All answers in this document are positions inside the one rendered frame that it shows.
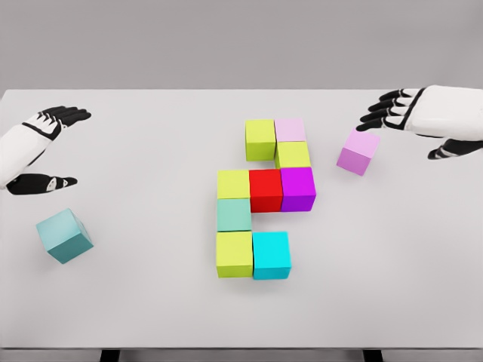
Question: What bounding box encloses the pale teal cube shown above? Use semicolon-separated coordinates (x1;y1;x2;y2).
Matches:
216;198;253;233

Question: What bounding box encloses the red cube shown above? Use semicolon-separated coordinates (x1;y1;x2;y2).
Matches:
248;168;284;213

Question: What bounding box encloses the yellow-green cube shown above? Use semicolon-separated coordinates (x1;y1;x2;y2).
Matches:
217;169;251;201
275;140;312;170
245;119;278;162
215;231;254;280

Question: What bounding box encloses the cyan cube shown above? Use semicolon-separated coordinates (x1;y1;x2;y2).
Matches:
251;231;293;281

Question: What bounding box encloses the purple cube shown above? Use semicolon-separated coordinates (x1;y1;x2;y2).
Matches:
280;167;316;213

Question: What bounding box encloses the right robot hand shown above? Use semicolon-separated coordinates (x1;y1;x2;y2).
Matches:
355;84;483;161

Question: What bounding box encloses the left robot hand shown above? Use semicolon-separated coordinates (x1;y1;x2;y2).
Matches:
0;106;92;196

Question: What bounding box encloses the pink cube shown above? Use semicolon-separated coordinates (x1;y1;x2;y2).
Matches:
336;127;381;177
274;117;307;144

